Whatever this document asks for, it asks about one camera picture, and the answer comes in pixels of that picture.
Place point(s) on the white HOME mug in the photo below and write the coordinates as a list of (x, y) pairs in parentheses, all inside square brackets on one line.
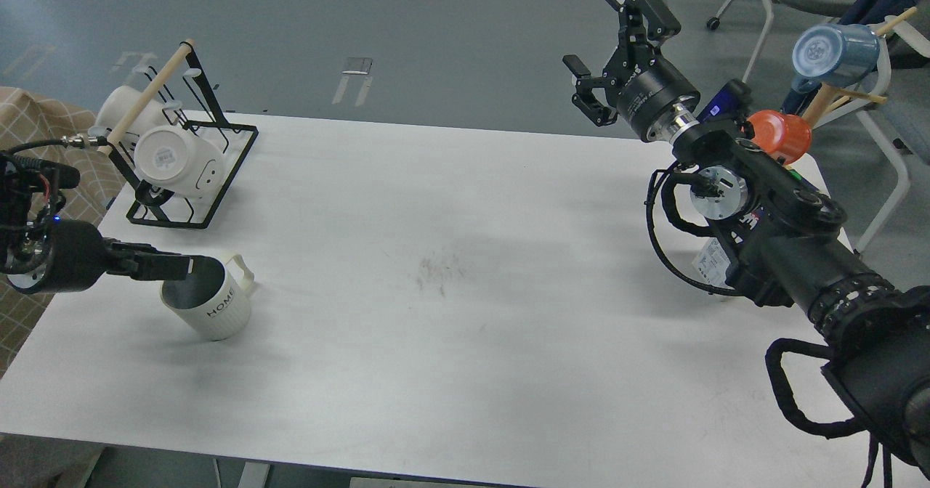
[(215, 296)]

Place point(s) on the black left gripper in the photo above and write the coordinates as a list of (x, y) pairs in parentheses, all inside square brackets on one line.
[(78, 257)]

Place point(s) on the black wire cup rack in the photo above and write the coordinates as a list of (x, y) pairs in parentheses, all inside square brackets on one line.
[(178, 94)]

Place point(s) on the orange plastic cup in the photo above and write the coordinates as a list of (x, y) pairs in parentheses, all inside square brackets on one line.
[(785, 137)]

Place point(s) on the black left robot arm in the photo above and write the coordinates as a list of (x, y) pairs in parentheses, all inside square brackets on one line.
[(44, 253)]

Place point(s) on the blue white milk carton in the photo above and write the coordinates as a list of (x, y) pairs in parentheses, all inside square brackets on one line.
[(712, 264)]

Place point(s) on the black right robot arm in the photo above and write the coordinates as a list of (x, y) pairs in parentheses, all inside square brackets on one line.
[(780, 237)]

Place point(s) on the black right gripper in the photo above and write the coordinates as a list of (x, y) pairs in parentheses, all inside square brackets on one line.
[(643, 26)]

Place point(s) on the wooden mug tree stand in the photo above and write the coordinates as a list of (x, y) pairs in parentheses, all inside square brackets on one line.
[(825, 96)]

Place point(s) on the blue plastic cup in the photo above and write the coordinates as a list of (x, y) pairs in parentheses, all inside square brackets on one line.
[(837, 55)]

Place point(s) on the grey office chair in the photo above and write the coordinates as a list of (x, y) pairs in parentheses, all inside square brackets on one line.
[(857, 99)]

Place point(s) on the blue camera on right wrist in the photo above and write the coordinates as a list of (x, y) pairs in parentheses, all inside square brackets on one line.
[(732, 102)]

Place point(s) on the white mug on rack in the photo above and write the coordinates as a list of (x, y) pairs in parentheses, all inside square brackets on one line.
[(171, 157)]

